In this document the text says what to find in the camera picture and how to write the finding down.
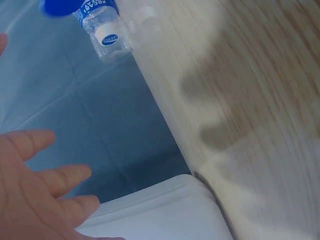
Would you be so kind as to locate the white plastic container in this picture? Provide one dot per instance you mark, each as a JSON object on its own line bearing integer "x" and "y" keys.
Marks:
{"x": 155, "y": 212}

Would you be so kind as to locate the blue round object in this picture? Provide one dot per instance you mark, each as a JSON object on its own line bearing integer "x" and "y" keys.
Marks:
{"x": 56, "y": 7}

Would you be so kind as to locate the clear plastic bottle blue label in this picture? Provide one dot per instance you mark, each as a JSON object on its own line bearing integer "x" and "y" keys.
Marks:
{"x": 96, "y": 17}

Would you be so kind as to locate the person's left hand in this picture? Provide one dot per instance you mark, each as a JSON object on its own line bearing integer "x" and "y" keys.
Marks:
{"x": 22, "y": 195}

